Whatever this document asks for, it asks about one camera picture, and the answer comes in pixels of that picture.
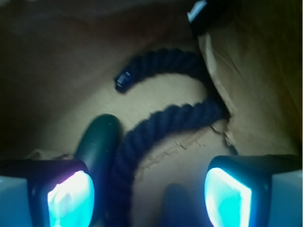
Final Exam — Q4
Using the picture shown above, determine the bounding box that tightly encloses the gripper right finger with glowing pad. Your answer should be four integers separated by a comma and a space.
204, 155, 303, 227

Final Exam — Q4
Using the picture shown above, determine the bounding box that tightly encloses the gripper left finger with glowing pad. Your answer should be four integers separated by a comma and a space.
0, 159, 95, 227

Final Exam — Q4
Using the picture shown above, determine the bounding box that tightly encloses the navy blue rope toy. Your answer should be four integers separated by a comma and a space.
106, 48, 227, 227

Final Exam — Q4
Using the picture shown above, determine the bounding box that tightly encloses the brown paper bag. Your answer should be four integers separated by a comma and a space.
0, 0, 302, 226

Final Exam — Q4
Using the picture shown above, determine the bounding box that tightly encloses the dark green plastic pickle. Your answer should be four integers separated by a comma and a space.
74, 114, 121, 226

